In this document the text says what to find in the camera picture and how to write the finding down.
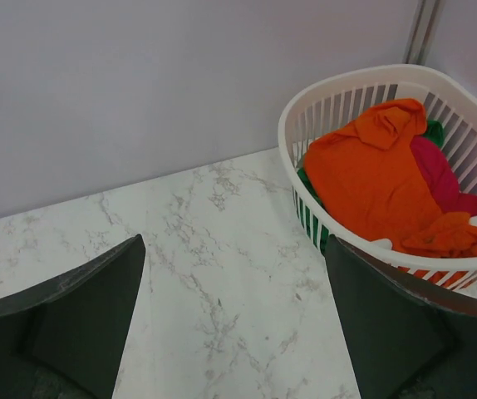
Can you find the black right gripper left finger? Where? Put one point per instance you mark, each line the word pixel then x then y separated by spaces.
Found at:
pixel 65 337

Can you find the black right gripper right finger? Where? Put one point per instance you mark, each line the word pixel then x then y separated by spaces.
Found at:
pixel 406 337

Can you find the orange t shirt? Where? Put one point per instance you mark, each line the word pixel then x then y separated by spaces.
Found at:
pixel 368 180

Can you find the magenta t shirt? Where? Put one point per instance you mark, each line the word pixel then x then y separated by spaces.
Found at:
pixel 440 178

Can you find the white plastic laundry basket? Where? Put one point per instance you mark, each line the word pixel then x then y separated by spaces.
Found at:
pixel 329 104

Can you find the green t shirt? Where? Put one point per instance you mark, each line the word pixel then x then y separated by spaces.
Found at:
pixel 434 133

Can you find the metal corner post right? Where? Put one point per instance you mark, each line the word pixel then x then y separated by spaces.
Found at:
pixel 421 31

